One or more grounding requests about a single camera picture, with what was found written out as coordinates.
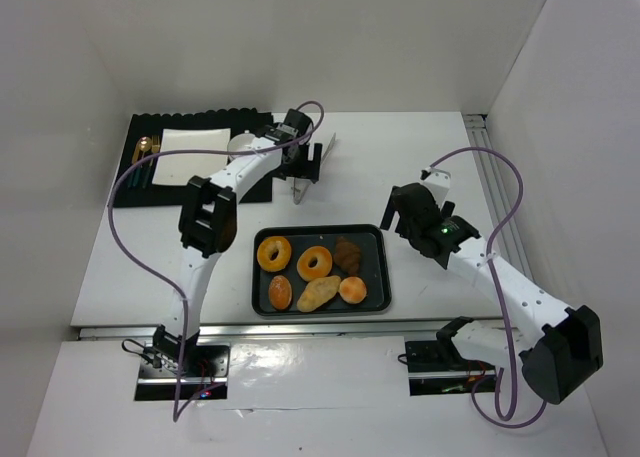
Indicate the orange oval bun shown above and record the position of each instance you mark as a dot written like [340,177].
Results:
[280,293]

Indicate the metal tongs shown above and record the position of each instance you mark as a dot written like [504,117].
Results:
[300,186]

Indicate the white square plate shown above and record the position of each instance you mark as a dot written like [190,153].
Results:
[176,170]

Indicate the round light bun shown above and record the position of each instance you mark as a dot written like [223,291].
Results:
[353,290]

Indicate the long tan bread roll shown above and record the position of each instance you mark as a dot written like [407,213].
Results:
[318,292]

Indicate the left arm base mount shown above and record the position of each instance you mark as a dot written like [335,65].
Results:
[203,379]

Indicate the aluminium rail front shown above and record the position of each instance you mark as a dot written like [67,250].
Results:
[278,330]

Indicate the gold spoon green handle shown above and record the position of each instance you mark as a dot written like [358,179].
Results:
[142,147]

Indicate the aluminium rail right side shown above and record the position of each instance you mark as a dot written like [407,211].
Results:
[492,172]

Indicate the aluminium rail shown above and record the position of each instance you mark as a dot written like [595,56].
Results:
[278,330]
[492,172]

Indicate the dark brown croissant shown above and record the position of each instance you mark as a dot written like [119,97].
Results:
[347,256]

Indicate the gold fork green handle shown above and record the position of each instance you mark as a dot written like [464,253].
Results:
[155,148]

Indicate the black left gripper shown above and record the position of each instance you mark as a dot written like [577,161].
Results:
[304,161]

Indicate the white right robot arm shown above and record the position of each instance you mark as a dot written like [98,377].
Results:
[555,347]

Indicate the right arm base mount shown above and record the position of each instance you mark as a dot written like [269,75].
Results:
[430,373]

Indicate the white cup with handle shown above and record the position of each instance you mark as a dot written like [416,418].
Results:
[239,143]

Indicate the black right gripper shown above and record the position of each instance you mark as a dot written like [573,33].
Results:
[395,209]

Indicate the black baking tray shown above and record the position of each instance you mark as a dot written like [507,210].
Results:
[373,269]

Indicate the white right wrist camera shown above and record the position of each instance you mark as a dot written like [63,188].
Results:
[437,182]

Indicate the orange donut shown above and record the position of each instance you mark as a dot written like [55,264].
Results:
[274,253]
[315,262]

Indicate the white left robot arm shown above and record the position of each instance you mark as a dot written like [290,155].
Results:
[208,223]

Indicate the black placemat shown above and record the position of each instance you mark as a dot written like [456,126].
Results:
[138,190]

